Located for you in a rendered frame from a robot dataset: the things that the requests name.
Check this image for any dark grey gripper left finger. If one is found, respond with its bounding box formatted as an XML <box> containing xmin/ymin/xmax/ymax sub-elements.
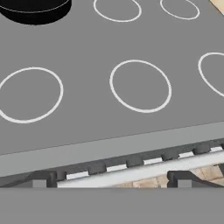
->
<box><xmin>7</xmin><ymin>171</ymin><xmax>58</xmax><ymax>188</ymax></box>

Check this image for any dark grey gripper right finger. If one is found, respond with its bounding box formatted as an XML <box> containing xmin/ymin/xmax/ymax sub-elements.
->
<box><xmin>167</xmin><ymin>171</ymin><xmax>218</xmax><ymax>188</ymax></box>

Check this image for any grey stove top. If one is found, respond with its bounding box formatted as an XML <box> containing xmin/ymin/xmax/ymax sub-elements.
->
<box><xmin>0</xmin><ymin>0</ymin><xmax>224</xmax><ymax>187</ymax></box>

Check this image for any black pan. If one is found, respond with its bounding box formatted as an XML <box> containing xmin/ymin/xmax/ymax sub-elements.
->
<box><xmin>0</xmin><ymin>0</ymin><xmax>73</xmax><ymax>26</ymax></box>

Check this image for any silver oven door handle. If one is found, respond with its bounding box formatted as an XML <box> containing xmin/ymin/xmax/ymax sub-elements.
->
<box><xmin>56</xmin><ymin>150</ymin><xmax>224</xmax><ymax>188</ymax></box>

